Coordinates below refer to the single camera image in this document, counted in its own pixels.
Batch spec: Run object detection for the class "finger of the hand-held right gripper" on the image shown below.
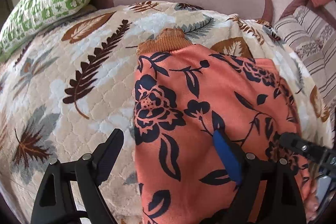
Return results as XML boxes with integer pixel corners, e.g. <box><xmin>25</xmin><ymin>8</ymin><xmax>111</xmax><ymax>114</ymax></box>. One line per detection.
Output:
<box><xmin>278</xmin><ymin>132</ymin><xmax>336</xmax><ymax>170</ymax></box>

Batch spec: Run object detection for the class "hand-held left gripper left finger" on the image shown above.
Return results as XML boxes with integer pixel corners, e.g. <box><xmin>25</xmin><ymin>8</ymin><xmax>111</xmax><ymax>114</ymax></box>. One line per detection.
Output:
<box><xmin>30</xmin><ymin>128</ymin><xmax>124</xmax><ymax>224</ymax></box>

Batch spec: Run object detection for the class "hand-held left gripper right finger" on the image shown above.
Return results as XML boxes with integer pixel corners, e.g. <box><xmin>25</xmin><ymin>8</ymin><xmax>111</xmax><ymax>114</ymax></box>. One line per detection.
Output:
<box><xmin>212</xmin><ymin>130</ymin><xmax>307</xmax><ymax>224</ymax></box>

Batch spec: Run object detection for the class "orange floral sweater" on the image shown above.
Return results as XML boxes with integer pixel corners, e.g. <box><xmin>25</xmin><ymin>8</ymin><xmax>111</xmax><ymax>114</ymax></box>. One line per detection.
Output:
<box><xmin>133</xmin><ymin>28</ymin><xmax>319</xmax><ymax>224</ymax></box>

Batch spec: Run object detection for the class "person's right hand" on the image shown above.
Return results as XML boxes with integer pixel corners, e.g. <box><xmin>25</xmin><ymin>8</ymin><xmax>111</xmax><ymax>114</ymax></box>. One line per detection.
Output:
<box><xmin>308</xmin><ymin>179</ymin><xmax>320</xmax><ymax>223</ymax></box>

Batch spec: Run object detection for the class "leaf print blanket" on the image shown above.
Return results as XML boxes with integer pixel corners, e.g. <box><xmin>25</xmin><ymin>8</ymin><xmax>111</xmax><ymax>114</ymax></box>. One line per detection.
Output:
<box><xmin>0</xmin><ymin>1</ymin><xmax>334</xmax><ymax>224</ymax></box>

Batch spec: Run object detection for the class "striped cushion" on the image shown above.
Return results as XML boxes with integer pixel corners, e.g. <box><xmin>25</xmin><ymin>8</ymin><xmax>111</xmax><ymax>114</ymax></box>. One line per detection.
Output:
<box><xmin>272</xmin><ymin>5</ymin><xmax>336</xmax><ymax>111</ymax></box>

